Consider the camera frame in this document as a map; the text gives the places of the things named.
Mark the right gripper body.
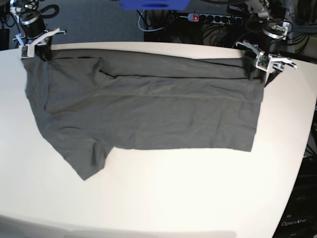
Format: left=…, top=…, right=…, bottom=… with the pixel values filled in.
left=13, top=18, right=67, bottom=54

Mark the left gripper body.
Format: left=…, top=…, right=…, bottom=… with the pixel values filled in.
left=235, top=39, right=297, bottom=72

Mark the grey T-shirt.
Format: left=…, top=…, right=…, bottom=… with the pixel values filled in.
left=22, top=49, right=264, bottom=180

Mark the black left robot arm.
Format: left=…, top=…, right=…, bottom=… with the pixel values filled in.
left=227, top=0, right=297, bottom=87

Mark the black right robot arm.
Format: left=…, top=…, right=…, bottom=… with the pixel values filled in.
left=9, top=0, right=66, bottom=61

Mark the white power strip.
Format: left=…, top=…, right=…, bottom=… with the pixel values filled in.
left=185, top=13, right=243, bottom=25

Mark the blue plastic box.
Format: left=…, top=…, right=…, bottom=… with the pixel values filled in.
left=119, top=0, right=190, bottom=10

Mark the black OpenArm base box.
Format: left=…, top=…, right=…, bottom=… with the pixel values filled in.
left=273, top=156, right=317, bottom=238

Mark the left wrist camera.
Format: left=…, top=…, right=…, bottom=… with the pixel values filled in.
left=255, top=55, right=269, bottom=72

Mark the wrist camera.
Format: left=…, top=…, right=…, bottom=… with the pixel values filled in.
left=19, top=45, right=35, bottom=59
left=255, top=55, right=269, bottom=72

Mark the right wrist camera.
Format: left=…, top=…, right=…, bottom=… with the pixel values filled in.
left=19, top=45, right=35, bottom=59

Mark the white cable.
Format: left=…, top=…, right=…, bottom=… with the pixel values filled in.
left=138, top=9, right=189, bottom=32

